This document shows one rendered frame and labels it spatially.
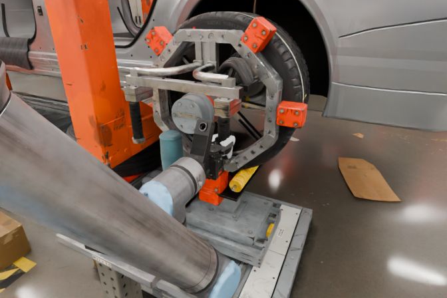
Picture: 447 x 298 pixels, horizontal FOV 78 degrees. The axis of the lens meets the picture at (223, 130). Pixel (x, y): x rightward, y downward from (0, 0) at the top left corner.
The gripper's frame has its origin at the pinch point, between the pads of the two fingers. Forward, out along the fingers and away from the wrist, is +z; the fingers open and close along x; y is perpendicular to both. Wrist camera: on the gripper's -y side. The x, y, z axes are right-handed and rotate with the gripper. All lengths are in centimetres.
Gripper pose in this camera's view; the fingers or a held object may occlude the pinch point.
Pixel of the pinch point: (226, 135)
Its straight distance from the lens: 84.4
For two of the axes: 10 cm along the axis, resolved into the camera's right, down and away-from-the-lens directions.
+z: 4.5, -3.5, 8.2
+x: 9.0, 1.7, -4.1
